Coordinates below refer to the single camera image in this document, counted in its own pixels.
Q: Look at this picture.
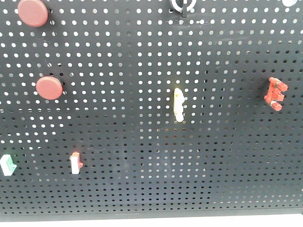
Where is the red lever switch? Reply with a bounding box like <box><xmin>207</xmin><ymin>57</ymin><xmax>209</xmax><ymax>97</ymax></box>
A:
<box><xmin>264</xmin><ymin>77</ymin><xmax>288</xmax><ymax>111</ymax></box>

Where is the white green rocker switch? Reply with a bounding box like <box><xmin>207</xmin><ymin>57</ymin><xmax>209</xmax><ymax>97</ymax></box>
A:
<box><xmin>0</xmin><ymin>154</ymin><xmax>17</xmax><ymax>176</ymax></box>

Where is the yellow toggle switch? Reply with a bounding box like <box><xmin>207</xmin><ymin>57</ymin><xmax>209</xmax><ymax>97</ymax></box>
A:
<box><xmin>173</xmin><ymin>88</ymin><xmax>185</xmax><ymax>122</ymax></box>

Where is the white rotary selector switch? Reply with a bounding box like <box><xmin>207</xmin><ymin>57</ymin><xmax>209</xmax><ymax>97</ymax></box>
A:
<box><xmin>169</xmin><ymin>0</ymin><xmax>197</xmax><ymax>18</ymax></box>

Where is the white red rocker switch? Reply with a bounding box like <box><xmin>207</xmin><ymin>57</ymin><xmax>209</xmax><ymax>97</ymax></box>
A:
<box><xmin>70</xmin><ymin>151</ymin><xmax>83</xmax><ymax>175</ymax></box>

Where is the lower red mushroom button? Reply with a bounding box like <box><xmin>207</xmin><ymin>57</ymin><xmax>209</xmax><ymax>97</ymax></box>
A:
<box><xmin>36</xmin><ymin>76</ymin><xmax>63</xmax><ymax>100</ymax></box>

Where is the white standing desk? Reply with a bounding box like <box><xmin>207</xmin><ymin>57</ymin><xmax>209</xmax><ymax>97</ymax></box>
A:
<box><xmin>0</xmin><ymin>214</ymin><xmax>303</xmax><ymax>227</ymax></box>

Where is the red mushroom button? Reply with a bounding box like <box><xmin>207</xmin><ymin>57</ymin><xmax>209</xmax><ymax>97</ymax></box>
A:
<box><xmin>36</xmin><ymin>76</ymin><xmax>63</xmax><ymax>100</ymax></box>
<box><xmin>18</xmin><ymin>0</ymin><xmax>48</xmax><ymax>27</ymax></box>

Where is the black perforated pegboard panel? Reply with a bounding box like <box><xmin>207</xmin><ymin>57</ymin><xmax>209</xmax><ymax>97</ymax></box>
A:
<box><xmin>0</xmin><ymin>0</ymin><xmax>303</xmax><ymax>221</ymax></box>

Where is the upper red mushroom button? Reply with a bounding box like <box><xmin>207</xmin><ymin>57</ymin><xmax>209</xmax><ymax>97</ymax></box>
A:
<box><xmin>18</xmin><ymin>0</ymin><xmax>48</xmax><ymax>27</ymax></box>

